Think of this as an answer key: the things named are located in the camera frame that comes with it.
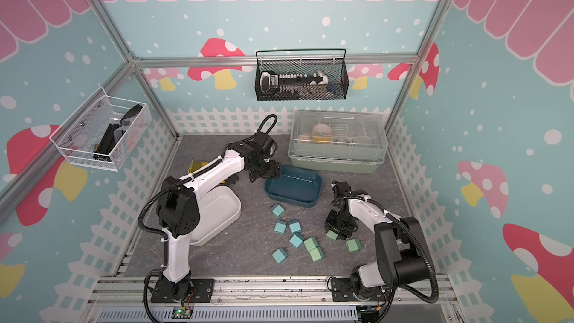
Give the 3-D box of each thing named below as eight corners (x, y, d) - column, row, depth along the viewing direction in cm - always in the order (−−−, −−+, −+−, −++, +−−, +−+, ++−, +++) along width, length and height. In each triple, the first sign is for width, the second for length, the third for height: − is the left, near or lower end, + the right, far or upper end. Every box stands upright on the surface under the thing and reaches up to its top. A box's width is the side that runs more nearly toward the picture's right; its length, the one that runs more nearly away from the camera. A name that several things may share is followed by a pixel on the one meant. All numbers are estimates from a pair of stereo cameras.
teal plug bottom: (279, 265, 81) (279, 263, 79) (272, 256, 83) (271, 254, 81) (288, 256, 83) (288, 254, 81) (281, 247, 85) (280, 245, 83)
